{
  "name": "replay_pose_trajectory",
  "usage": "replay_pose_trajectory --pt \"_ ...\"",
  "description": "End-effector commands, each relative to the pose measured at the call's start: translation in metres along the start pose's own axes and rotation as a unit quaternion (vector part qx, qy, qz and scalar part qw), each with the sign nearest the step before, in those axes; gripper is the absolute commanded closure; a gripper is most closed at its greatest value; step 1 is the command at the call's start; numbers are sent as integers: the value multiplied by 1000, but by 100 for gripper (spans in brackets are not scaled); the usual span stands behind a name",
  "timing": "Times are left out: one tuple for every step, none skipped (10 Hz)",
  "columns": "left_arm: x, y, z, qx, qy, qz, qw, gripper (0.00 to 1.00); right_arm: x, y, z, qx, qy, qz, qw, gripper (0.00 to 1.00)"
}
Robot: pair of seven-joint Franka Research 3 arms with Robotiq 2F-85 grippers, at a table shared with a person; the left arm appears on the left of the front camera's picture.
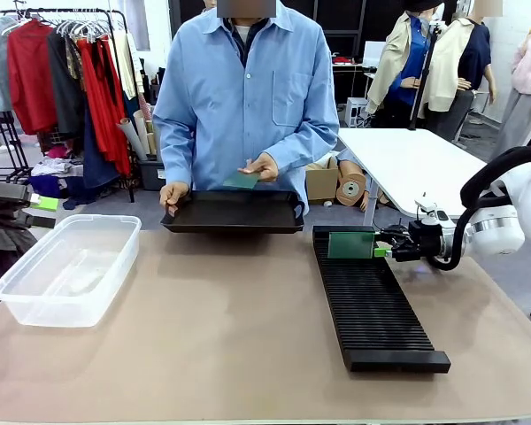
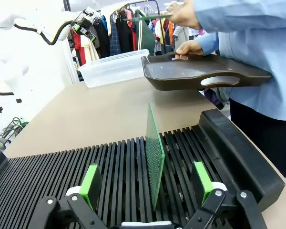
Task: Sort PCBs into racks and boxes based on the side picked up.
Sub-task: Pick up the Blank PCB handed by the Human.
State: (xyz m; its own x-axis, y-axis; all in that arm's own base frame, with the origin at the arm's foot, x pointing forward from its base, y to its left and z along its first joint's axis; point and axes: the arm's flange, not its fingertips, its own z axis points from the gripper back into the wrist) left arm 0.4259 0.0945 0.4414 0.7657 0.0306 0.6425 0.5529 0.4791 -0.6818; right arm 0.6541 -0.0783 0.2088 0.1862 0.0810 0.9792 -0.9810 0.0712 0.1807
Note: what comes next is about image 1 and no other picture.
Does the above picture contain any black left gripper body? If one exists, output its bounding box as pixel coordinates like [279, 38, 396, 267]
[0, 180, 33, 210]

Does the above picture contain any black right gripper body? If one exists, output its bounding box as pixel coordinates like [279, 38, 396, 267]
[397, 220, 444, 264]

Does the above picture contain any green PCB board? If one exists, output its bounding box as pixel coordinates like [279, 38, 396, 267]
[327, 230, 377, 260]
[222, 171, 263, 192]

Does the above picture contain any black plastic tray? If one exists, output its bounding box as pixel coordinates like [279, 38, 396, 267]
[159, 189, 306, 235]

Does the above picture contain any person's right forearm, blue sleeve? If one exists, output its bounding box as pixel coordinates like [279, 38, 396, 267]
[151, 112, 195, 189]

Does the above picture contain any person's left forearm, blue sleeve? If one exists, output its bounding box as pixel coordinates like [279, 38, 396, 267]
[265, 115, 341, 173]

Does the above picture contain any person's right hand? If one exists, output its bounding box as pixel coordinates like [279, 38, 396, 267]
[158, 182, 191, 212]

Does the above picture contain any person's left hand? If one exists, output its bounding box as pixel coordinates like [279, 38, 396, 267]
[237, 151, 280, 183]

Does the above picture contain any pile of clothes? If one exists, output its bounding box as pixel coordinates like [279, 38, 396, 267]
[27, 144, 86, 211]

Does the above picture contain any dark grey cloth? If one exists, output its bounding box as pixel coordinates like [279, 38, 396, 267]
[0, 220, 39, 279]

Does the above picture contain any black slotted PCB rack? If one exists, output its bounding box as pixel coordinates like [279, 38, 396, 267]
[312, 225, 452, 375]

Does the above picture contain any clear plastic storage box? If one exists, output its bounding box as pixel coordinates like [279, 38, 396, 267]
[0, 213, 142, 329]

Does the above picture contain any cardboard spool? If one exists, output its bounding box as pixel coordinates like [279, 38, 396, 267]
[335, 158, 372, 213]

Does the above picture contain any blue denim garment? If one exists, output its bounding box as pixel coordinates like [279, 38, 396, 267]
[82, 104, 121, 190]

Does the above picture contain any white table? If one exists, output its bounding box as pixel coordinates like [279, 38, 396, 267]
[336, 127, 489, 228]

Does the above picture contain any cardboard box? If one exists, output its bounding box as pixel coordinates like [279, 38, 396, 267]
[304, 156, 340, 205]

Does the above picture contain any black clothes rack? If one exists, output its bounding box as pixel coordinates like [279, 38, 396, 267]
[0, 7, 137, 204]

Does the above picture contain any grey storage bin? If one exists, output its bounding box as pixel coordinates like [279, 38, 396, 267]
[137, 158, 167, 192]

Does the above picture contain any red dress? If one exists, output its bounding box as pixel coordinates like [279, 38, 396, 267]
[76, 37, 133, 177]

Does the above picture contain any bundle of paper rolls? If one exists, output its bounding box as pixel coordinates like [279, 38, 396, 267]
[116, 109, 161, 163]

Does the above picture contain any dark grey jacket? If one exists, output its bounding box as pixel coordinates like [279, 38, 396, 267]
[46, 27, 88, 139]

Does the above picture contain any red shirt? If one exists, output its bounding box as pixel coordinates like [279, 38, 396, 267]
[6, 19, 59, 136]

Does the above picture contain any white cube shelf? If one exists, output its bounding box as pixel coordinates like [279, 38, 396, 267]
[344, 97, 373, 128]

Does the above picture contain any black tripod pole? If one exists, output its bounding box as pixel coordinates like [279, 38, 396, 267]
[408, 19, 444, 132]

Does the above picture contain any cream garment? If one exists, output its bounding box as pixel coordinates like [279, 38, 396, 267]
[109, 29, 143, 102]

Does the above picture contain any mannequin in beige coat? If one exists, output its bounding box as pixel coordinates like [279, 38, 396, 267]
[366, 0, 435, 130]

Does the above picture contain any mannequin in cream navy top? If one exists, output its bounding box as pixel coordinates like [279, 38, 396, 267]
[426, 0, 499, 143]

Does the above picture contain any mannequin in pink top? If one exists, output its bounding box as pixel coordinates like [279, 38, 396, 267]
[489, 23, 531, 161]

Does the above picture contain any person in blue shirt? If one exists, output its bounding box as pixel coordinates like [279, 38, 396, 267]
[151, 0, 341, 216]

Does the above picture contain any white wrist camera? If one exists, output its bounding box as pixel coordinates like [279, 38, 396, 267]
[414, 199, 450, 225]

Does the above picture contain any black corrugated cable hose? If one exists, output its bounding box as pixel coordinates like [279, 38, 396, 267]
[423, 144, 531, 272]

